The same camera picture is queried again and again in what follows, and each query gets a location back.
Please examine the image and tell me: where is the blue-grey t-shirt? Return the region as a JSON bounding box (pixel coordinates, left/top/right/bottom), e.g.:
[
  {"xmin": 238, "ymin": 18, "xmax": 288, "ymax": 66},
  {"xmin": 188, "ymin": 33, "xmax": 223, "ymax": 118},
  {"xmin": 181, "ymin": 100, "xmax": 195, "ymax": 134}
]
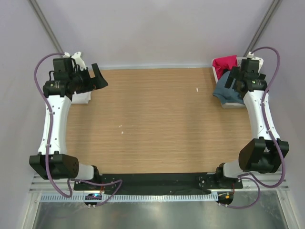
[{"xmin": 213, "ymin": 71, "xmax": 244, "ymax": 105}]

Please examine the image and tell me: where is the white slotted cable duct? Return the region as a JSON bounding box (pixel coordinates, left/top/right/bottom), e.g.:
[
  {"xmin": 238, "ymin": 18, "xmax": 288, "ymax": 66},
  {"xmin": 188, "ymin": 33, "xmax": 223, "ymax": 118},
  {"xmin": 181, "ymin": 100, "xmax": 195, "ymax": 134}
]
[{"xmin": 41, "ymin": 192, "xmax": 218, "ymax": 203}]

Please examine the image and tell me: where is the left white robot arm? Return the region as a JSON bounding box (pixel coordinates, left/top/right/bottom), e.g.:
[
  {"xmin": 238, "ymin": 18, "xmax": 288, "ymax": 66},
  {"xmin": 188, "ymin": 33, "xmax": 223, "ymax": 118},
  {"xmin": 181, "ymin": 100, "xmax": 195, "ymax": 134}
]
[{"xmin": 29, "ymin": 52, "xmax": 108, "ymax": 191}]

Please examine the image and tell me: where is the folded white t-shirt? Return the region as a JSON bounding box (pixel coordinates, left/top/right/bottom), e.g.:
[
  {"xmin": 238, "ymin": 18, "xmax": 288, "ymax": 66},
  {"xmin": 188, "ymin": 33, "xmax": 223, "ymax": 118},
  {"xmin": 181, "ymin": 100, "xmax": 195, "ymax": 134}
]
[{"xmin": 71, "ymin": 92, "xmax": 91, "ymax": 104}]

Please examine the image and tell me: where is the red t-shirt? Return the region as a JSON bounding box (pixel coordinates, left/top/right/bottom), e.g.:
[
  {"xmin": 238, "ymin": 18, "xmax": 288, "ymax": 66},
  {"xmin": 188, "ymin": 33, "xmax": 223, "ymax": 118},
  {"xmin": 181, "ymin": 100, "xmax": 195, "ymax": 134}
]
[{"xmin": 212, "ymin": 55, "xmax": 238, "ymax": 80}]

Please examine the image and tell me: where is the aluminium corner post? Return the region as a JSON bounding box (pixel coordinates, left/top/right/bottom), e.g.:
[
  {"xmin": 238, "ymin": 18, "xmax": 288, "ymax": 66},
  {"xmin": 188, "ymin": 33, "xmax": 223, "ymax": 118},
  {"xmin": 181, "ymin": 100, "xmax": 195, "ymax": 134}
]
[
  {"xmin": 27, "ymin": 0, "xmax": 64, "ymax": 52},
  {"xmin": 244, "ymin": 0, "xmax": 283, "ymax": 56}
]

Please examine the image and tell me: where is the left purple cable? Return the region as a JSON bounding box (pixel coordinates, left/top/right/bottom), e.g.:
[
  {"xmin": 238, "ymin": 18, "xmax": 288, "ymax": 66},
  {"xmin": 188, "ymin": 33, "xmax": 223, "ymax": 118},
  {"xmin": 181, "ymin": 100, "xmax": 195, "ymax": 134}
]
[{"xmin": 34, "ymin": 52, "xmax": 123, "ymax": 207}]

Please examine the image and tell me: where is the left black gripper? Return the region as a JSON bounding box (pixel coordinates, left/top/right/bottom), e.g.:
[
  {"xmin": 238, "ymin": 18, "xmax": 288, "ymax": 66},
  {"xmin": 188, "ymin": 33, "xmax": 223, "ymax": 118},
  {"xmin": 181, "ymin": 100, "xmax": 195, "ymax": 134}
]
[{"xmin": 69, "ymin": 64, "xmax": 107, "ymax": 94}]

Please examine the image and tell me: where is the white plastic laundry basket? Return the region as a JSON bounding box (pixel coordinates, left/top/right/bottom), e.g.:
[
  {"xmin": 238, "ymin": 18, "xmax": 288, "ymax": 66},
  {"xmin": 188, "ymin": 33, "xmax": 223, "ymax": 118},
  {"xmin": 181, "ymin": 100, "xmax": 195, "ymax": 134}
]
[{"xmin": 212, "ymin": 56, "xmax": 264, "ymax": 108}]

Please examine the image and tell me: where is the right aluminium corner post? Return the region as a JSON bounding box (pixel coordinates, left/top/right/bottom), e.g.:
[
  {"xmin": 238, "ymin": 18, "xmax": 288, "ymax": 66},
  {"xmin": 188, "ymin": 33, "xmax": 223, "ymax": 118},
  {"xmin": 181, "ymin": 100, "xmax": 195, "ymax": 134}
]
[{"xmin": 244, "ymin": 0, "xmax": 283, "ymax": 56}]

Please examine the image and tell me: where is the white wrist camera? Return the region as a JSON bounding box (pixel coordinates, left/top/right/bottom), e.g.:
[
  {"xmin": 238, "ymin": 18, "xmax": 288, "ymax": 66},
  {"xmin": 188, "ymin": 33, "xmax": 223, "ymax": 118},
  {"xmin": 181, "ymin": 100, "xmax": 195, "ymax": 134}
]
[
  {"xmin": 246, "ymin": 52, "xmax": 255, "ymax": 59},
  {"xmin": 63, "ymin": 52, "xmax": 87, "ymax": 71}
]

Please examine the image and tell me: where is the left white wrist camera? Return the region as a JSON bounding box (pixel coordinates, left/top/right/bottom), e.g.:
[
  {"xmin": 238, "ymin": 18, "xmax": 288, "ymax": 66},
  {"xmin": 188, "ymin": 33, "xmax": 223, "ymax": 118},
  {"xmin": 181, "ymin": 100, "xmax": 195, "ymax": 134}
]
[{"xmin": 63, "ymin": 52, "xmax": 87, "ymax": 71}]

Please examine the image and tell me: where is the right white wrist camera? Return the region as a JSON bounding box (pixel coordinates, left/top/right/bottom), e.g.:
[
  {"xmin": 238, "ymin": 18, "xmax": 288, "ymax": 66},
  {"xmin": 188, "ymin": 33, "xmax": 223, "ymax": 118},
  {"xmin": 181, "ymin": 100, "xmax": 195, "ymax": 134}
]
[{"xmin": 246, "ymin": 52, "xmax": 255, "ymax": 59}]

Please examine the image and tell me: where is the left aluminium corner post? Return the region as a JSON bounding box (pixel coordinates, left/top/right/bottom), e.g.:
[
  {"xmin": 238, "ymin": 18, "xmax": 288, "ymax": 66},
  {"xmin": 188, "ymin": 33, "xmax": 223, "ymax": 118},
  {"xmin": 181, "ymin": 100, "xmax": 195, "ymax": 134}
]
[{"xmin": 27, "ymin": 0, "xmax": 64, "ymax": 52}]

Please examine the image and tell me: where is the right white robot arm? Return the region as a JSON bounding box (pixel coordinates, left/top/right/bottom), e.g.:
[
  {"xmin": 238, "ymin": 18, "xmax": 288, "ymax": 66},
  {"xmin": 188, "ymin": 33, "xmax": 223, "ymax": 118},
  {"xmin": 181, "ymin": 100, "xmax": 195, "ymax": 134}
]
[{"xmin": 214, "ymin": 57, "xmax": 289, "ymax": 189}]

